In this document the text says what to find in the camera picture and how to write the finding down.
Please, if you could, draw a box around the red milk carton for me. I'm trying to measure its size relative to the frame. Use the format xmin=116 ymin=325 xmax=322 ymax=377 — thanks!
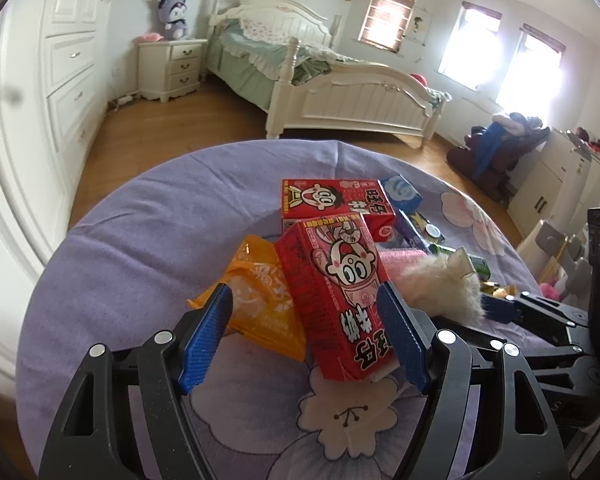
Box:
xmin=274 ymin=214 xmax=393 ymax=382
xmin=282 ymin=179 xmax=396 ymax=243

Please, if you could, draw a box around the orange snack wrapper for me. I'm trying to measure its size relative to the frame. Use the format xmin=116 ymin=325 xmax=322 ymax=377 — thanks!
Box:
xmin=187 ymin=234 xmax=308 ymax=363

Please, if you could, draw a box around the red grey desk chair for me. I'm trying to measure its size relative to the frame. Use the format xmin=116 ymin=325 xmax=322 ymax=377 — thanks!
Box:
xmin=517 ymin=220 xmax=592 ymax=310

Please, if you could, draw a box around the white fluffy ball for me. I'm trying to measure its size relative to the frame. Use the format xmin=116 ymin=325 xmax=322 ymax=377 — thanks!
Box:
xmin=392 ymin=248 xmax=486 ymax=324

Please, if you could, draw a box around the white dresser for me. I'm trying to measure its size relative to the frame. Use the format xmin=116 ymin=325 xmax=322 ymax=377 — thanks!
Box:
xmin=507 ymin=129 xmax=600 ymax=237

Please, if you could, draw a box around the dark red armchair with clothes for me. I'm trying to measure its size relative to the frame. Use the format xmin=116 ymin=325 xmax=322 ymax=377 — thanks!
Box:
xmin=446 ymin=112 xmax=550 ymax=202

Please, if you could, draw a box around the blue snack packet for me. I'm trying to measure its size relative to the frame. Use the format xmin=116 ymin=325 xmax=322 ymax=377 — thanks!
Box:
xmin=380 ymin=174 xmax=422 ymax=214

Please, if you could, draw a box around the purple floral tablecloth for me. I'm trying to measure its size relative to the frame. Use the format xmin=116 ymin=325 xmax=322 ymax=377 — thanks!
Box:
xmin=16 ymin=140 xmax=538 ymax=479

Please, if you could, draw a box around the red milk carton lying flat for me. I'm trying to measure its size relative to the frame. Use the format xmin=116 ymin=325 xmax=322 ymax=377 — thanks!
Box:
xmin=282 ymin=179 xmax=396 ymax=243

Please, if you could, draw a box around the green bedding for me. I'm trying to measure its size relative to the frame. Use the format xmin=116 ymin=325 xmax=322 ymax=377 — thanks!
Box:
xmin=207 ymin=18 xmax=358 ymax=110

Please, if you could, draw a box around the white nightstand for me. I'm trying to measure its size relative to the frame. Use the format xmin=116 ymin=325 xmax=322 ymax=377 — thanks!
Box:
xmin=137 ymin=39 xmax=207 ymax=103

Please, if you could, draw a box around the white wardrobe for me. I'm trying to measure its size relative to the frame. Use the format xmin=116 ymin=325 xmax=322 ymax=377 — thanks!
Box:
xmin=0 ymin=0 xmax=112 ymax=400

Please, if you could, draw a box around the pink plush on nightstand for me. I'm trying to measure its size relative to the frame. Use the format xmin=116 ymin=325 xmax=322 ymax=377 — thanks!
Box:
xmin=138 ymin=32 xmax=163 ymax=42

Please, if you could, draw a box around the purple plush toy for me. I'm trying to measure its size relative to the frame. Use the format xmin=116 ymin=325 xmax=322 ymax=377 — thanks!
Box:
xmin=158 ymin=0 xmax=187 ymax=40

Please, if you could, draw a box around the wall picture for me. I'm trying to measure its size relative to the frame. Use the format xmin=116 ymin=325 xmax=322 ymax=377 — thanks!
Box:
xmin=405 ymin=8 xmax=432 ymax=46

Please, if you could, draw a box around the white bed frame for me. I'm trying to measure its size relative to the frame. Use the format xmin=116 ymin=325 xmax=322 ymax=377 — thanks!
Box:
xmin=208 ymin=0 xmax=452 ymax=141

